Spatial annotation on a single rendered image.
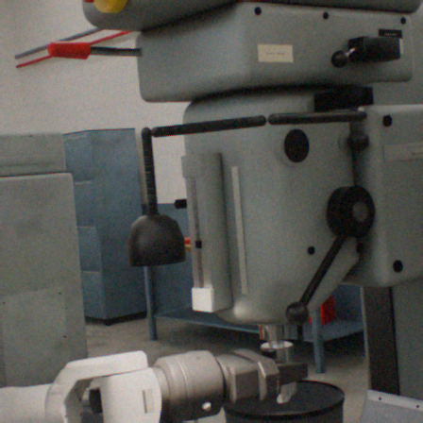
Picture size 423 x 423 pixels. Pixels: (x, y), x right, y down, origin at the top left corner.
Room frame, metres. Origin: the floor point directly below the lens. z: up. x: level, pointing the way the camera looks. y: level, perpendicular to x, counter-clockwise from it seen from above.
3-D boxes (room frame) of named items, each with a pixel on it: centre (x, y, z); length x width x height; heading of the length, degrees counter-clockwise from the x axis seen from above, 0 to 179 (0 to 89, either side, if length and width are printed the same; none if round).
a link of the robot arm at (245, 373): (1.14, 0.00, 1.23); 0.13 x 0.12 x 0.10; 25
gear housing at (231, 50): (1.20, -0.12, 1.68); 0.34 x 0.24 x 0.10; 129
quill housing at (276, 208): (1.18, -0.09, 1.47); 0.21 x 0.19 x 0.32; 39
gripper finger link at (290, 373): (1.15, -0.09, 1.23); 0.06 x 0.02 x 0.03; 115
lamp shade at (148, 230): (1.02, 0.07, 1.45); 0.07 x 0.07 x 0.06
